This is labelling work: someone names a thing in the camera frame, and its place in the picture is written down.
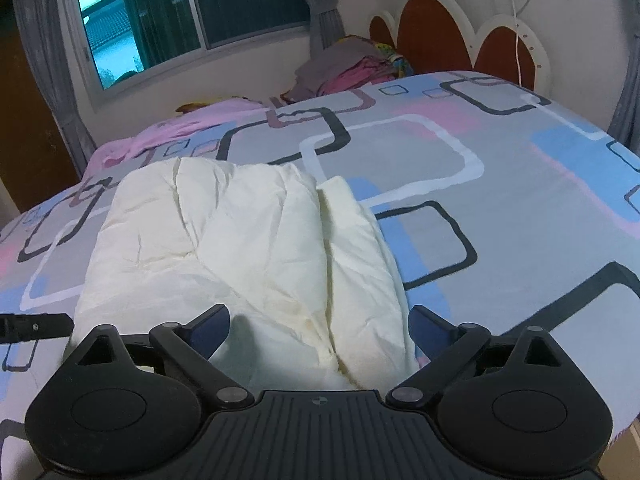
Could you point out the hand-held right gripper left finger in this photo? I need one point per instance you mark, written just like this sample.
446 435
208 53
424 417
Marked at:
209 331

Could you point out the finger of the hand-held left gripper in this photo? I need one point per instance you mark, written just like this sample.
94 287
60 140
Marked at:
42 327

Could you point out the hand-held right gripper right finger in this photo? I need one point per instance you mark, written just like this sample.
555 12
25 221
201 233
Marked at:
426 324

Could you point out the cream quilted down jacket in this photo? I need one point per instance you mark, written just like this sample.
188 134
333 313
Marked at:
240 240

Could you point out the bed with patterned sheet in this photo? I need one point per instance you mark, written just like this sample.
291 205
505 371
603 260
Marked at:
500 200

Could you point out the brown wooden door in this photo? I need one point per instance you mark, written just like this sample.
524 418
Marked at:
30 135

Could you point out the pink blanket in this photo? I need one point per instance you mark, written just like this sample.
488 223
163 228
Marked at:
165 132

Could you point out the yellow brown cloth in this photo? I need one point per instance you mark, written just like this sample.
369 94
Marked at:
192 106

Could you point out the grey curtain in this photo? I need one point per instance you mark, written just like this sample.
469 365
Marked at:
50 70
322 20

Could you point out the pink folded cloth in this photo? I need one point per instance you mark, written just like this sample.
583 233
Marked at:
360 74

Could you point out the colourful patterned cloth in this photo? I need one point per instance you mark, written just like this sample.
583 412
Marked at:
397 62

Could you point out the grey folded cloth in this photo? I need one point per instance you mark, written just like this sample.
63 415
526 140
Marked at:
340 57

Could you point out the brown and white headboard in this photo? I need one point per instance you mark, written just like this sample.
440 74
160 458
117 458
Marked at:
435 30

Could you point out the sliding glass window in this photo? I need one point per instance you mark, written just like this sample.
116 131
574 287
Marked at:
200 10

